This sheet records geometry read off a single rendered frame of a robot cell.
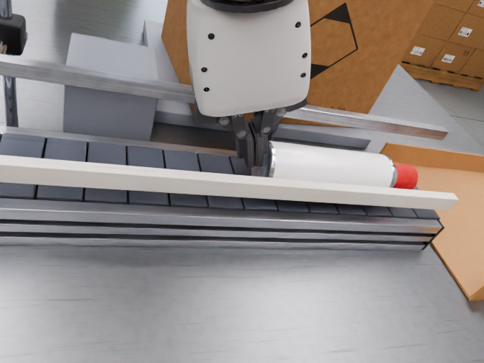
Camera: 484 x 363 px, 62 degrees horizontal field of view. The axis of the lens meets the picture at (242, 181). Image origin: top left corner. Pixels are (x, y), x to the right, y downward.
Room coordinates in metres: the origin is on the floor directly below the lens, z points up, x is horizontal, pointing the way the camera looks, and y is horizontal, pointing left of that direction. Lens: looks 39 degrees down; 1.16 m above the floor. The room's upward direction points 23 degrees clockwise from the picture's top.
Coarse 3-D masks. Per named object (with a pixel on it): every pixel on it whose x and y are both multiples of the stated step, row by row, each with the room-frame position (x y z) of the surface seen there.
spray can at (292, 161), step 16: (272, 144) 0.36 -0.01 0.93; (288, 144) 0.37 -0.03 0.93; (272, 160) 0.34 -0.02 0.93; (288, 160) 0.35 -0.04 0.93; (304, 160) 0.36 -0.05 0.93; (320, 160) 0.37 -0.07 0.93; (336, 160) 0.38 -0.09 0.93; (352, 160) 0.39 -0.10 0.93; (368, 160) 0.40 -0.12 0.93; (384, 160) 0.42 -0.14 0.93; (272, 176) 0.33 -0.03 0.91; (288, 176) 0.34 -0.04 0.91; (304, 176) 0.35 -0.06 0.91; (320, 176) 0.36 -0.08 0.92; (336, 176) 0.37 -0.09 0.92; (352, 176) 0.38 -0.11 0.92; (368, 176) 0.39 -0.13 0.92; (384, 176) 0.40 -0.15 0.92; (400, 176) 0.42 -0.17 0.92; (416, 176) 0.44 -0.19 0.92
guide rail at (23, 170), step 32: (0, 160) 0.21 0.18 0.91; (32, 160) 0.22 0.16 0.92; (192, 192) 0.28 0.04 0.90; (224, 192) 0.29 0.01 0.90; (256, 192) 0.31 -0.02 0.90; (288, 192) 0.32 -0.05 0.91; (320, 192) 0.34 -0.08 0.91; (352, 192) 0.36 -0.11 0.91; (384, 192) 0.38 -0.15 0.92; (416, 192) 0.41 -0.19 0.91
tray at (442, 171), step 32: (416, 160) 0.63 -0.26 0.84; (448, 160) 0.66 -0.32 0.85; (480, 160) 0.69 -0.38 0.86; (448, 192) 0.58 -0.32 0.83; (480, 192) 0.63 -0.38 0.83; (448, 224) 0.50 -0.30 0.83; (480, 224) 0.53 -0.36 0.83; (448, 256) 0.42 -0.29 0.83; (480, 256) 0.45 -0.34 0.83; (480, 288) 0.37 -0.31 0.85
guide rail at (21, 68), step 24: (0, 72) 0.26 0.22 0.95; (24, 72) 0.27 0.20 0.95; (48, 72) 0.28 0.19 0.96; (72, 72) 0.29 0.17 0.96; (96, 72) 0.30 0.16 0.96; (144, 96) 0.32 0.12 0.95; (168, 96) 0.33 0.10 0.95; (192, 96) 0.34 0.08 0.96; (312, 120) 0.40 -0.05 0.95; (336, 120) 0.42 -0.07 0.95; (360, 120) 0.43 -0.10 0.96; (384, 120) 0.45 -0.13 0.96
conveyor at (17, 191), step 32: (64, 160) 0.27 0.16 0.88; (96, 160) 0.29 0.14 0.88; (128, 160) 0.30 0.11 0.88; (160, 160) 0.32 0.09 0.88; (192, 160) 0.35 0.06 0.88; (224, 160) 0.37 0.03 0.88; (0, 192) 0.21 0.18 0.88; (32, 192) 0.22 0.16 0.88; (64, 192) 0.23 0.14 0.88; (96, 192) 0.25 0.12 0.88; (128, 192) 0.27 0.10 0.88; (160, 192) 0.28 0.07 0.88
